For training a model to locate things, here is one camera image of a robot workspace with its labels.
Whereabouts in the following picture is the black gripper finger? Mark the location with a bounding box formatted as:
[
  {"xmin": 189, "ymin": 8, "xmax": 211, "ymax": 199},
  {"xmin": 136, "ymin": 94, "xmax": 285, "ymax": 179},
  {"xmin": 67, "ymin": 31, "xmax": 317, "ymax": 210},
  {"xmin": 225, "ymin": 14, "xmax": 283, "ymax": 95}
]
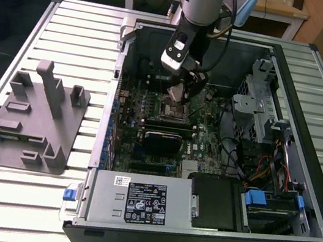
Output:
[{"xmin": 180, "ymin": 70, "xmax": 211, "ymax": 108}]

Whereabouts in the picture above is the silver CPU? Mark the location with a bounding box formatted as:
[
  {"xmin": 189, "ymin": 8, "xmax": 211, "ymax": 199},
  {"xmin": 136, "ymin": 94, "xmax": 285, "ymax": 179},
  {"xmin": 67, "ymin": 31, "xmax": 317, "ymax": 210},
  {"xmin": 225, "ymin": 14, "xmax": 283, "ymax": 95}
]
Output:
[{"xmin": 165, "ymin": 80, "xmax": 186, "ymax": 104}]

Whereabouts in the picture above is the red wire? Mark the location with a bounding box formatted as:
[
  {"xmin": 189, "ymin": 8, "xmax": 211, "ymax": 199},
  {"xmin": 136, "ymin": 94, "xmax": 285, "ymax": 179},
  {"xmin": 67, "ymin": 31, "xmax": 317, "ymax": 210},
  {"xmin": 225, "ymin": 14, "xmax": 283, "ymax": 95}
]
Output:
[{"xmin": 280, "ymin": 165, "xmax": 294, "ymax": 192}]

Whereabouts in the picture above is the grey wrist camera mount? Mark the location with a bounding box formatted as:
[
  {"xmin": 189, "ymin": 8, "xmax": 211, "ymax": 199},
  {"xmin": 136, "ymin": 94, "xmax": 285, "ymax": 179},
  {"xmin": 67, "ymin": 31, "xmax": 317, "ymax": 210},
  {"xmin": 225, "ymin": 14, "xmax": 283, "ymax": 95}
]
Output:
[{"xmin": 218, "ymin": 11, "xmax": 233, "ymax": 34}]

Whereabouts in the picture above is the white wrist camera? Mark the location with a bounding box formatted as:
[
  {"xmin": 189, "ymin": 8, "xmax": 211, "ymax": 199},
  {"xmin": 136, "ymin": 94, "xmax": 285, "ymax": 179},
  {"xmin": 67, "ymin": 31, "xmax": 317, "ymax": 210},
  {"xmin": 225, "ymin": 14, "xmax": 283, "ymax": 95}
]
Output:
[{"xmin": 158, "ymin": 28, "xmax": 200, "ymax": 78}]

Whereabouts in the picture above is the green motherboard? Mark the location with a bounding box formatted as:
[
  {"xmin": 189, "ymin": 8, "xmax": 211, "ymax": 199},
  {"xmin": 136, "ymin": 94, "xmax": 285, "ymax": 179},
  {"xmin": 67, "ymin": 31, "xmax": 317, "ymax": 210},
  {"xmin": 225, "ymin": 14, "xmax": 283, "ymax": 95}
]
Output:
[{"xmin": 103, "ymin": 69, "xmax": 259, "ymax": 193}]

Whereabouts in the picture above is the black graphics card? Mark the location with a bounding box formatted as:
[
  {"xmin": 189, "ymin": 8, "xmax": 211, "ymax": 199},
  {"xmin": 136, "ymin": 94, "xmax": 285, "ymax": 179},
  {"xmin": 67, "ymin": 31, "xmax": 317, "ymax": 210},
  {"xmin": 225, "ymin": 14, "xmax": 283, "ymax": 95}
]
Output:
[{"xmin": 141, "ymin": 129, "xmax": 183, "ymax": 156}]

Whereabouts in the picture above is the small silver heatsink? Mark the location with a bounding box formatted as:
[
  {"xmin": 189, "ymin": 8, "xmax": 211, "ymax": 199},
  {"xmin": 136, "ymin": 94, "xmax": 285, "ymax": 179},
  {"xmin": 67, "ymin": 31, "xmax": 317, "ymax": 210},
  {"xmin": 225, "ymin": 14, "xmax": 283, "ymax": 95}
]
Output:
[{"xmin": 179, "ymin": 158, "xmax": 201, "ymax": 181}]

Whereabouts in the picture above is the black plastic shroud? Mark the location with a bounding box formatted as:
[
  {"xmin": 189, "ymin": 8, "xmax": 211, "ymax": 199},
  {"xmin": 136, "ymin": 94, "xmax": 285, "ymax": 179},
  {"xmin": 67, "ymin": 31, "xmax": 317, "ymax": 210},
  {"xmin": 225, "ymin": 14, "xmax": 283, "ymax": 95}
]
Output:
[{"xmin": 180, "ymin": 170, "xmax": 256, "ymax": 237}]

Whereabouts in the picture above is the CPU socket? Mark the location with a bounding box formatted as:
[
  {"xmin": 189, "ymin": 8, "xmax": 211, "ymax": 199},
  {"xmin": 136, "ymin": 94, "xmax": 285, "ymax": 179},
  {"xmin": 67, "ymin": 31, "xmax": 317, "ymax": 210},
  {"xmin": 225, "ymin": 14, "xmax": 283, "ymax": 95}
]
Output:
[{"xmin": 156, "ymin": 95, "xmax": 193, "ymax": 124}]

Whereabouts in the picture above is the grey metal drive cage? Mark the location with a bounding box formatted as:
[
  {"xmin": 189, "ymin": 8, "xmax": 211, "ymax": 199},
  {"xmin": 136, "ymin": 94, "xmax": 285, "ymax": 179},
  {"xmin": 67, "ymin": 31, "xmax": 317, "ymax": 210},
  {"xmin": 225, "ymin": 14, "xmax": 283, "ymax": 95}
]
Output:
[{"xmin": 225, "ymin": 55, "xmax": 288, "ymax": 146}]

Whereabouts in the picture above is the black expansion slot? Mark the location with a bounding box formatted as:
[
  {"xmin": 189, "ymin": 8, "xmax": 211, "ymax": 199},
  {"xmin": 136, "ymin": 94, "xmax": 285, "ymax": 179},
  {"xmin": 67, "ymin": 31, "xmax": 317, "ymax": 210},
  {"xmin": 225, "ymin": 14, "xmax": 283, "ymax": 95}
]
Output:
[{"xmin": 128, "ymin": 159, "xmax": 168, "ymax": 175}]

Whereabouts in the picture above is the blue case latch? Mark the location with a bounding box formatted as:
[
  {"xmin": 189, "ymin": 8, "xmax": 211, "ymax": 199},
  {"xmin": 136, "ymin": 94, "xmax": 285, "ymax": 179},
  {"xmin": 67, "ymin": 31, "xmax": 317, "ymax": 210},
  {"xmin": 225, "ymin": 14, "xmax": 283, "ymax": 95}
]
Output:
[{"xmin": 62, "ymin": 188, "xmax": 76, "ymax": 203}]

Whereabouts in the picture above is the thin metal locking lever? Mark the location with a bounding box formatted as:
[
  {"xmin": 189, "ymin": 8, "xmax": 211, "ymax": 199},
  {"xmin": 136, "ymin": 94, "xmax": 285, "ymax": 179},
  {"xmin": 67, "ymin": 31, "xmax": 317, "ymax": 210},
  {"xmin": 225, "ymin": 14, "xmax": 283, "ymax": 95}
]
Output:
[
  {"xmin": 158, "ymin": 76, "xmax": 166, "ymax": 97},
  {"xmin": 188, "ymin": 102, "xmax": 205, "ymax": 119}
]

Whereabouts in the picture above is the blue disk carrier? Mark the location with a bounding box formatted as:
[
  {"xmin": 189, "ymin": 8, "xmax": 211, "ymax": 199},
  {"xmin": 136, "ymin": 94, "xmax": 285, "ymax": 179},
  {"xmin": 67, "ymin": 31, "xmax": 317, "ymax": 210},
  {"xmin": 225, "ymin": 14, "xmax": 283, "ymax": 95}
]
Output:
[{"xmin": 243, "ymin": 186, "xmax": 307, "ymax": 216}]

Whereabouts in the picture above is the coloured wire bundle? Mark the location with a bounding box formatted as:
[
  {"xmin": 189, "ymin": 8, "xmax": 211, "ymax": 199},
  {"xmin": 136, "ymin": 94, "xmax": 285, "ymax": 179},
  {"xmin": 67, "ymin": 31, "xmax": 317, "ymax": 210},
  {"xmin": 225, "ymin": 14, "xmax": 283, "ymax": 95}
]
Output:
[{"xmin": 244, "ymin": 151, "xmax": 282, "ymax": 186}]

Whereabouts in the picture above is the grey parts rack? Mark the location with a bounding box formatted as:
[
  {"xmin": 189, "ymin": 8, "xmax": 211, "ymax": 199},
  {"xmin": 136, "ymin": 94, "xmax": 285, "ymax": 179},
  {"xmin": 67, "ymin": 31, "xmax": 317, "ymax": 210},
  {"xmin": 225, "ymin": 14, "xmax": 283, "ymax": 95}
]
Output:
[{"xmin": 0, "ymin": 52, "xmax": 97, "ymax": 180}]

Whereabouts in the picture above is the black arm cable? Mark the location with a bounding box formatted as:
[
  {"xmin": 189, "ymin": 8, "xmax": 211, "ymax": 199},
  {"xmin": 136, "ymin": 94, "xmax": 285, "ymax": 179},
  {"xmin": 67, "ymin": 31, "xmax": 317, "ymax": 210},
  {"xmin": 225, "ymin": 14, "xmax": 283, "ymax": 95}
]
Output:
[{"xmin": 200, "ymin": 0, "xmax": 241, "ymax": 77}]

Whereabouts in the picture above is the silver power supply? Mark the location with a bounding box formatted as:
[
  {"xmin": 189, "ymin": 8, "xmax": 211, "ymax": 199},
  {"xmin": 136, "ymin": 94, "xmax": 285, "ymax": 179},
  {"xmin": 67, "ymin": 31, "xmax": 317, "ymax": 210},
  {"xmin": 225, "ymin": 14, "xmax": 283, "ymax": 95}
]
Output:
[{"xmin": 84, "ymin": 164, "xmax": 202, "ymax": 239}]

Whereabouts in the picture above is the black hard disk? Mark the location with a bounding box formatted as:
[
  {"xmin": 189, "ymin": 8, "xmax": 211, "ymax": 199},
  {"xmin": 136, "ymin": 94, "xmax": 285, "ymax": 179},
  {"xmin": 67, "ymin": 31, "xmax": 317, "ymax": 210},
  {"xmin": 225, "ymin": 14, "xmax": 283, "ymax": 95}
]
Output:
[{"xmin": 244, "ymin": 194, "xmax": 303, "ymax": 240}]

